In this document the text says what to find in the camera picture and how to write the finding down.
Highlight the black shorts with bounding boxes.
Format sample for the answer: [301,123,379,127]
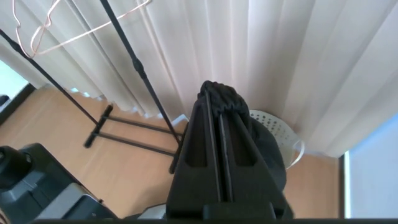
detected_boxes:
[198,80,287,192]

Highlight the beige curtain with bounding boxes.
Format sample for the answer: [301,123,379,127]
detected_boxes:
[0,0,398,159]

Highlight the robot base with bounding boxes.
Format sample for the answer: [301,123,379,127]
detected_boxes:
[0,142,167,220]

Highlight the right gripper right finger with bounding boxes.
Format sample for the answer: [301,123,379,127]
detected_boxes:
[218,112,293,219]

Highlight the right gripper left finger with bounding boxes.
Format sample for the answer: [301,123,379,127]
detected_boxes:
[166,91,223,219]

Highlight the white laundry basket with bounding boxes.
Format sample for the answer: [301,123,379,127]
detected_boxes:
[248,109,306,170]

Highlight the black clothes rack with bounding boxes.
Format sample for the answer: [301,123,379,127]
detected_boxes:
[0,0,188,175]

